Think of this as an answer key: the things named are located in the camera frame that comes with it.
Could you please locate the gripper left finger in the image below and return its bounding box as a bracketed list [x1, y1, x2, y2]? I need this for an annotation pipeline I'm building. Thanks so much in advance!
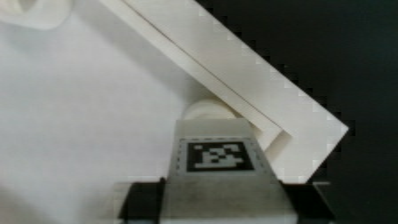
[117, 179, 165, 224]

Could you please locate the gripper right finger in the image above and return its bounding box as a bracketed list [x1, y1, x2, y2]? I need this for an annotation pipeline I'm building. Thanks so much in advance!
[282, 183, 336, 224]

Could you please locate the white table leg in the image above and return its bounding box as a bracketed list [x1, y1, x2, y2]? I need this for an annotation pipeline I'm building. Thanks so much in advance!
[160, 100, 298, 224]

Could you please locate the white square table top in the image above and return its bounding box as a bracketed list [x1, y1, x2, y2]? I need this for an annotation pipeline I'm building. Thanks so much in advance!
[0, 0, 210, 224]

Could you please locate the white L-shaped obstacle fence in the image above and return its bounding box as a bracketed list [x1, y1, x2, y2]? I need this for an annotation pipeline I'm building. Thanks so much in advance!
[126, 0, 348, 184]

